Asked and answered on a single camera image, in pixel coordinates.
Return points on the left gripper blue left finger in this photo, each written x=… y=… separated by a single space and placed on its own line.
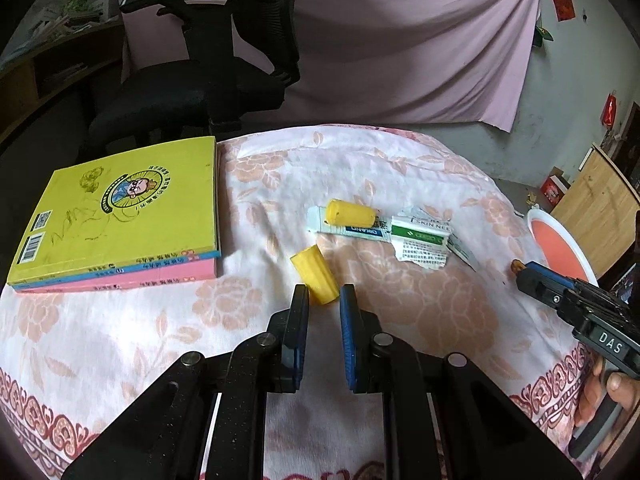
x=294 y=339

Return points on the person right hand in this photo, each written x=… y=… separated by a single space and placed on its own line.
x=622 y=390

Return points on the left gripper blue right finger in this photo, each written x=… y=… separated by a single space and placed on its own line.
x=358 y=329

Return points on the black office chair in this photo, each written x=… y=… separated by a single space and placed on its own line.
x=242 y=56

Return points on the torn white green tube box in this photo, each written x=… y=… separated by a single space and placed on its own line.
x=415 y=235

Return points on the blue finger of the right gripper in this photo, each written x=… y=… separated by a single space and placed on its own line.
x=551 y=297
x=535 y=271

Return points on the wooden shelf desk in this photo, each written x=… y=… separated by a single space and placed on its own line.
x=32 y=81

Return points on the pink book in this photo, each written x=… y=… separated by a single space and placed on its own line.
x=196 y=270

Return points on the red white plastic basin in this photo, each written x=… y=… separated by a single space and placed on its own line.
x=561 y=251

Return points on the red small box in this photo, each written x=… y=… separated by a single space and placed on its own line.
x=554 y=189

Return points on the brown apple slice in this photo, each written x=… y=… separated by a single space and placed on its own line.
x=517 y=266

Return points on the yellow plastic cap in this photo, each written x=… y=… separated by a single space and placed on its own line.
x=341 y=213
x=316 y=274

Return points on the wooden cabinet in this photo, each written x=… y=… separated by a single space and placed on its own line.
x=599 y=211

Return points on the floral pink tablecloth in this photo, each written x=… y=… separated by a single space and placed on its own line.
x=70 y=364

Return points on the yellow book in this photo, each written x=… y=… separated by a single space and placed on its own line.
x=133 y=211

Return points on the pink hanging cloth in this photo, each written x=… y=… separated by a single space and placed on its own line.
x=410 y=61

